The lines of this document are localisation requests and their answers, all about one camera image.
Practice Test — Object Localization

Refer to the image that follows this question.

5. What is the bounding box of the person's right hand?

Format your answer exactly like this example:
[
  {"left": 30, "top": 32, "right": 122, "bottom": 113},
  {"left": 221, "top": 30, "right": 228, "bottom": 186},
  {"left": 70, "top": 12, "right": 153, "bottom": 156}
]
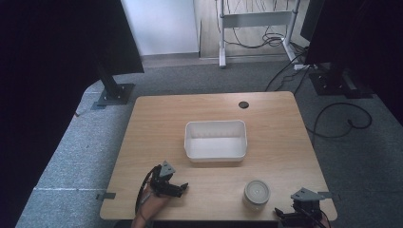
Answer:
[{"left": 315, "top": 211, "right": 333, "bottom": 228}]

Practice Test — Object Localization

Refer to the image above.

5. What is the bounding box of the dark curtain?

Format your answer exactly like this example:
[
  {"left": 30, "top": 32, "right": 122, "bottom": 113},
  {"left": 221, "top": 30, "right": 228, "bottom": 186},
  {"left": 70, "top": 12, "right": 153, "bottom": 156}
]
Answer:
[
  {"left": 0, "top": 0, "right": 145, "bottom": 228},
  {"left": 299, "top": 0, "right": 403, "bottom": 126}
]

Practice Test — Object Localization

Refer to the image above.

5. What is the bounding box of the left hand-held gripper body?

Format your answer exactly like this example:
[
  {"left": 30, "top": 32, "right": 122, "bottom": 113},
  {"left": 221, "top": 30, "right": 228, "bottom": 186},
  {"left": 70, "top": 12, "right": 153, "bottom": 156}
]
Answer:
[{"left": 148, "top": 160, "right": 181, "bottom": 199}]

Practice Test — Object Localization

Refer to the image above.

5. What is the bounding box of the black looped floor cable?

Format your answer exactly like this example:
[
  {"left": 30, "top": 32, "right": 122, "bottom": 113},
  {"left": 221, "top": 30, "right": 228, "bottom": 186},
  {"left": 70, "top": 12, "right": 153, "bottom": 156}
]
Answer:
[{"left": 305, "top": 101, "right": 374, "bottom": 140}]

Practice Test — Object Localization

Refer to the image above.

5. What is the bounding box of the white plastic bin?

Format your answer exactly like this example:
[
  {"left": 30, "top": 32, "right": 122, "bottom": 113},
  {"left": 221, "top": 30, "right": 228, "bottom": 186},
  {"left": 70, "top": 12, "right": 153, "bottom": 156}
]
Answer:
[{"left": 183, "top": 119, "right": 248, "bottom": 163}]

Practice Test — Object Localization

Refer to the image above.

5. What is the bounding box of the bundle of black cables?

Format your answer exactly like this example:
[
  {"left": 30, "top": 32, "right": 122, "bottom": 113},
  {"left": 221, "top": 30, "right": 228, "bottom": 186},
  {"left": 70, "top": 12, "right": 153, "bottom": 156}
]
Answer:
[{"left": 221, "top": 0, "right": 310, "bottom": 51}]

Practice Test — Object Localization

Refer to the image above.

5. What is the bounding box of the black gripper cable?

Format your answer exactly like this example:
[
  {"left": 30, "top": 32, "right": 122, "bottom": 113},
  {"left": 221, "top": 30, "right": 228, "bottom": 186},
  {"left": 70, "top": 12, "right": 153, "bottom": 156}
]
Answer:
[{"left": 134, "top": 164, "right": 163, "bottom": 216}]

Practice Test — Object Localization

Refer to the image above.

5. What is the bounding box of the white power strip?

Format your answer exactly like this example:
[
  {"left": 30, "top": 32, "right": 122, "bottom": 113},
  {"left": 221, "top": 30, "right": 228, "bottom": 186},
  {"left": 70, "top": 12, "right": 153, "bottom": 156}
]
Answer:
[{"left": 293, "top": 63, "right": 318, "bottom": 71}]

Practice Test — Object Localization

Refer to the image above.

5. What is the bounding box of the person's left hand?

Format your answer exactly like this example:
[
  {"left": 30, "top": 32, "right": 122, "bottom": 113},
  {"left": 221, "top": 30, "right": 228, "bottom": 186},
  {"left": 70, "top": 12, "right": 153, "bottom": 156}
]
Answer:
[{"left": 136, "top": 184, "right": 175, "bottom": 221}]

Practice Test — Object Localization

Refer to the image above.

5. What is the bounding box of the white metal desk frame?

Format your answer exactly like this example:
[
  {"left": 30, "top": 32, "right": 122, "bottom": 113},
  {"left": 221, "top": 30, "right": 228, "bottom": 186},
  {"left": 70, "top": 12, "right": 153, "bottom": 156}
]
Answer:
[{"left": 216, "top": 0, "right": 302, "bottom": 69}]

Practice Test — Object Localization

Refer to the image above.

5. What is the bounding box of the black stand with base plate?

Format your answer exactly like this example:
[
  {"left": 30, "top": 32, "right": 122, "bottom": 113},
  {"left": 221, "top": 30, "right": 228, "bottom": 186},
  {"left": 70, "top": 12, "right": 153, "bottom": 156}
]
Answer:
[
  {"left": 308, "top": 62, "right": 374, "bottom": 100},
  {"left": 90, "top": 61, "right": 136, "bottom": 110}
]

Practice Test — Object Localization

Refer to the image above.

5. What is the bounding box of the grey table bracket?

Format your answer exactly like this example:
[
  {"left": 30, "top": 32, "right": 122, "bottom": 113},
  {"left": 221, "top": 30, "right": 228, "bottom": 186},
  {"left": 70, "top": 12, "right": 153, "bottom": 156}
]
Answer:
[
  {"left": 317, "top": 191, "right": 342, "bottom": 201},
  {"left": 95, "top": 191, "right": 117, "bottom": 201}
]

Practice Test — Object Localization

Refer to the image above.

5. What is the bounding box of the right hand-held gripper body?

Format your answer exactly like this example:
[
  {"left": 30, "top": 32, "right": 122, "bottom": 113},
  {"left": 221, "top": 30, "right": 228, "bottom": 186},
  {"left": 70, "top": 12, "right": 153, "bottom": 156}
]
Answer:
[{"left": 290, "top": 186, "right": 327, "bottom": 223}]

